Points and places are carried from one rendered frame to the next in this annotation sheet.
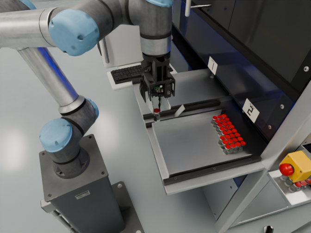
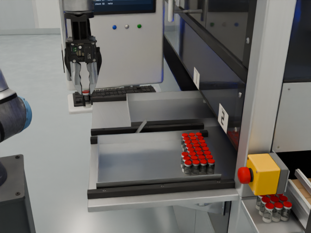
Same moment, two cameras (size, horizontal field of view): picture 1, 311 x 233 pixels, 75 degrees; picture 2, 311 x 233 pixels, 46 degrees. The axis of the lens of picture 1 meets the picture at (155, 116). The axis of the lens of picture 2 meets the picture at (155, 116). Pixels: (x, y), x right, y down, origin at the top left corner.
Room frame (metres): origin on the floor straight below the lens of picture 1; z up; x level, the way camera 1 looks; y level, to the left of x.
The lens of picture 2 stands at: (-0.40, -0.30, 1.50)
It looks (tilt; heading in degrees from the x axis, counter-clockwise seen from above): 26 degrees down; 7
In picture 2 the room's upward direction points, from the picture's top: straight up
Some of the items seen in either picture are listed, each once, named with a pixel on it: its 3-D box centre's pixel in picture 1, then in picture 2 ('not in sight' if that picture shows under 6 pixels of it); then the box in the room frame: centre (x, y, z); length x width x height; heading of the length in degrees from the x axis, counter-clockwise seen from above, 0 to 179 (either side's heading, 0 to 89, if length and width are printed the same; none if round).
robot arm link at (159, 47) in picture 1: (157, 43); (79, 3); (0.48, 0.00, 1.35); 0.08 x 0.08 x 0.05
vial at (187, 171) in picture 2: (226, 150); (187, 168); (0.47, -0.29, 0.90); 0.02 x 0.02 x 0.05
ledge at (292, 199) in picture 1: (294, 184); (276, 217); (0.34, -0.52, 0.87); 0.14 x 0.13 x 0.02; 105
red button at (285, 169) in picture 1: (287, 169); (246, 175); (0.34, -0.43, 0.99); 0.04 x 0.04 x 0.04; 15
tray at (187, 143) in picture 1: (198, 140); (153, 157); (0.53, -0.18, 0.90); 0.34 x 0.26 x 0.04; 105
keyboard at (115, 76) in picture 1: (141, 70); (115, 95); (1.17, 0.09, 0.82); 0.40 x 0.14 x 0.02; 111
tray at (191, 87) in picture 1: (192, 87); (172, 108); (0.89, -0.20, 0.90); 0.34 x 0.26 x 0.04; 105
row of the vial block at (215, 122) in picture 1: (222, 133); (189, 153); (0.56, -0.29, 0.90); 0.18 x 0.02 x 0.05; 15
